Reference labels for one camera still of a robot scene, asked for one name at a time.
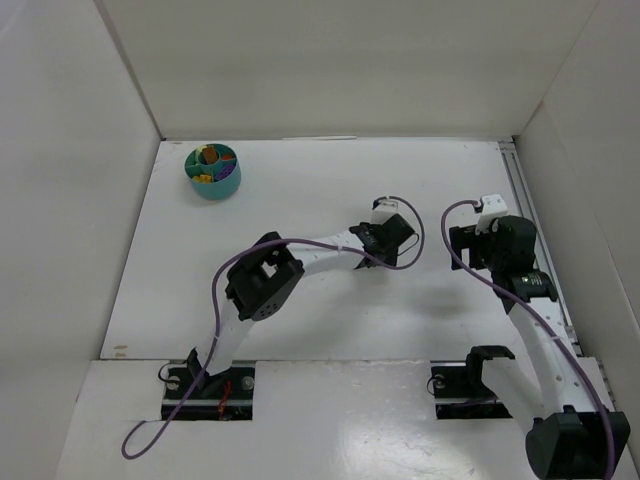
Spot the yellow lego brick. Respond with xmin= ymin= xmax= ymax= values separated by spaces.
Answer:
xmin=192 ymin=174 xmax=213 ymax=184

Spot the brown lego plate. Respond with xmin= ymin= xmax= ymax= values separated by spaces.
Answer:
xmin=201 ymin=146 xmax=219 ymax=165

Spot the purple long lego brick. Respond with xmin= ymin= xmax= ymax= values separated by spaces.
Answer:
xmin=214 ymin=163 xmax=235 ymax=182

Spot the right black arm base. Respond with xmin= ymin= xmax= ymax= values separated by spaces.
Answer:
xmin=427 ymin=345 xmax=515 ymax=420

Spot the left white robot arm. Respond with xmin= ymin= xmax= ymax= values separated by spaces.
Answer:
xmin=186 ymin=214 xmax=416 ymax=394

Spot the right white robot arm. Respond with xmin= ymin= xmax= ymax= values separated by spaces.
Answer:
xmin=441 ymin=213 xmax=631 ymax=479

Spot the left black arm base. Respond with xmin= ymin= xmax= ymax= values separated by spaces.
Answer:
xmin=158 ymin=361 xmax=256 ymax=422

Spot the teal round divided container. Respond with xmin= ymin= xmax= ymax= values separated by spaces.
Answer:
xmin=184 ymin=143 xmax=242 ymax=201

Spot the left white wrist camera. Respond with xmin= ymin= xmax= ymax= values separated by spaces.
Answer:
xmin=371 ymin=197 xmax=399 ymax=225

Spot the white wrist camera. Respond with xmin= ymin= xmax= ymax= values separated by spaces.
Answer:
xmin=474 ymin=194 xmax=509 ymax=235
xmin=371 ymin=197 xmax=399 ymax=225

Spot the aluminium rail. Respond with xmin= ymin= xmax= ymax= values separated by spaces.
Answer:
xmin=498 ymin=141 xmax=584 ymax=357

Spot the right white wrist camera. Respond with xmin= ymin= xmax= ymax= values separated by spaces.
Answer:
xmin=474 ymin=194 xmax=509 ymax=235

